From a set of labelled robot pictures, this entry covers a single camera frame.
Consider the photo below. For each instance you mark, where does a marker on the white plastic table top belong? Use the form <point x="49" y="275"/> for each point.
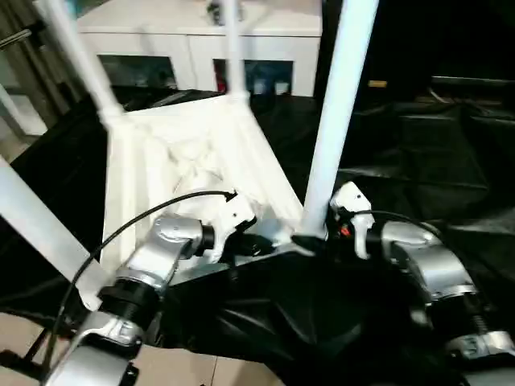
<point x="137" y="181"/>

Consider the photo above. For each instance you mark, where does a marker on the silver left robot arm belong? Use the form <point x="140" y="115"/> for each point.
<point x="161" y="257"/>

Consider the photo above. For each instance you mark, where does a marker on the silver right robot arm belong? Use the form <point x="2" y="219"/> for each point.
<point x="434" y="265"/>

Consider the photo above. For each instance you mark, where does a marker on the black plastic mat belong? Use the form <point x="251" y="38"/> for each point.
<point x="422" y="161"/>

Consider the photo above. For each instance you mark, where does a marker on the small tan label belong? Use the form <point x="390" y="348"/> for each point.
<point x="377" y="84"/>

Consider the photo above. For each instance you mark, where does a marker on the dark horizontal bar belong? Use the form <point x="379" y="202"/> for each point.
<point x="475" y="80"/>

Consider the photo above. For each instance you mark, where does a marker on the black fabric backdrop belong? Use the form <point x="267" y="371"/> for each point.
<point x="442" y="36"/>

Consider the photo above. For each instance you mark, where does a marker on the white glass-door cabinet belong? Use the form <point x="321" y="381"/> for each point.
<point x="161" y="36"/>

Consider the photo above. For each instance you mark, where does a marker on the black bundle in clear bag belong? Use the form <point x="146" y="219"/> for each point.
<point x="213" y="10"/>

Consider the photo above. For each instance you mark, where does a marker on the grey metal tripod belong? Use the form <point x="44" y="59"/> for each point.
<point x="32" y="60"/>

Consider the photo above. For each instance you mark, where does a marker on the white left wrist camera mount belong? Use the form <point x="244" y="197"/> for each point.
<point x="233" y="213"/>

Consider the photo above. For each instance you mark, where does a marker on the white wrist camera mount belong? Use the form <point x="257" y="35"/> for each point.
<point x="350" y="197"/>
<point x="233" y="213"/>

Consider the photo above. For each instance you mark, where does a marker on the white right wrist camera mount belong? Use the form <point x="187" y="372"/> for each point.
<point x="350" y="197"/>

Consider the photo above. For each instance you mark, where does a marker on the black folding table frame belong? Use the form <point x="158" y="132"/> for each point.
<point x="20" y="354"/>

